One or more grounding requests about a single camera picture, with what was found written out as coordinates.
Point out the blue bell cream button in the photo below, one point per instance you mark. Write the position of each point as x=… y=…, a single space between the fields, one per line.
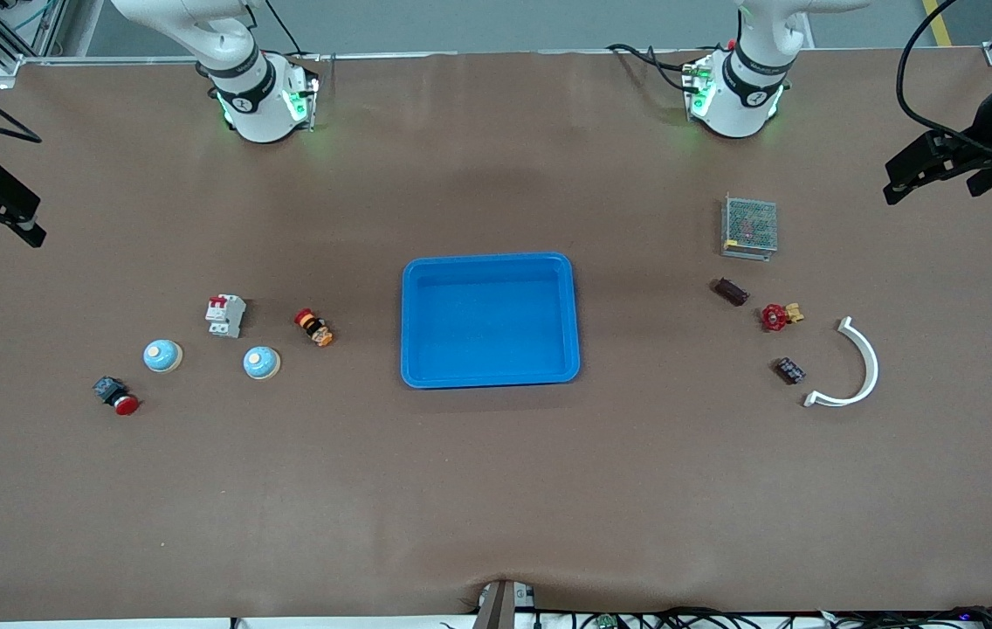
x=162 y=355
x=261 y=362

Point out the brown electrolytic capacitor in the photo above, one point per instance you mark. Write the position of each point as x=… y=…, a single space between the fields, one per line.
x=731 y=291

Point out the dark printed electrolytic capacitor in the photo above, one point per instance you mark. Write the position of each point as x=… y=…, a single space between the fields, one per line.
x=789 y=370

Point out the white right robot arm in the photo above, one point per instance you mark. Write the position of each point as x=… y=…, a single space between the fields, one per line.
x=256 y=105

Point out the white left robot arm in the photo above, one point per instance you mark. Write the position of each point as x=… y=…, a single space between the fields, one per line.
x=745 y=96

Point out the blue plastic tray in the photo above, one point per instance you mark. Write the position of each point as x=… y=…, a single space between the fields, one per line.
x=487 y=323

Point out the metal mesh power supply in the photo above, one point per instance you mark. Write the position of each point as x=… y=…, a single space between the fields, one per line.
x=749 y=225

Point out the red mushroom push button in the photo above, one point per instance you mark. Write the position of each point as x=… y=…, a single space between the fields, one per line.
x=116 y=396

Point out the white curved plastic piece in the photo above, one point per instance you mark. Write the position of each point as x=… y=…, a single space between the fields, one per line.
x=873 y=371

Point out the white red circuit breaker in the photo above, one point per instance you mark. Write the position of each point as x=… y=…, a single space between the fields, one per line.
x=225 y=316

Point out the orange red push button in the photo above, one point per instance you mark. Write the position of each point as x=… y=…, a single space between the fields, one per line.
x=313 y=328

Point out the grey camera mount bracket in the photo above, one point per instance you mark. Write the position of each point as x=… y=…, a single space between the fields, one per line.
x=500 y=607

